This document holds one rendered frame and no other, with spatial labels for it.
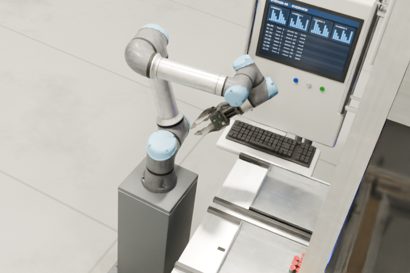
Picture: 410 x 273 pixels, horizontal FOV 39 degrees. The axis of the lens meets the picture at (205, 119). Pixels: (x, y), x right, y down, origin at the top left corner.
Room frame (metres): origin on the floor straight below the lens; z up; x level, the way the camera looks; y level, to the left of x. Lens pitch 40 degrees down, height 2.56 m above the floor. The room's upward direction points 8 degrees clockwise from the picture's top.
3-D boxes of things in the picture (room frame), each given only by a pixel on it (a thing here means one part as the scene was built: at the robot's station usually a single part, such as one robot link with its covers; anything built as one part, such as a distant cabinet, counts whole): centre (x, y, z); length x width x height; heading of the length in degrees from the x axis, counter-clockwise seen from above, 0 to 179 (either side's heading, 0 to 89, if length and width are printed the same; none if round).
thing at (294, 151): (1.96, -0.31, 0.82); 0.40 x 0.14 x 0.02; 73
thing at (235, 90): (1.65, 0.10, 1.36); 0.49 x 0.11 x 0.12; 77
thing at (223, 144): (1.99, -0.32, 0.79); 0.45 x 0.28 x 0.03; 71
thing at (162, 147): (1.67, 0.15, 0.96); 0.13 x 0.12 x 0.14; 167
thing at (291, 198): (1.54, -0.41, 0.90); 0.34 x 0.26 x 0.04; 71
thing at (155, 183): (1.66, 0.16, 0.84); 0.15 x 0.15 x 0.10
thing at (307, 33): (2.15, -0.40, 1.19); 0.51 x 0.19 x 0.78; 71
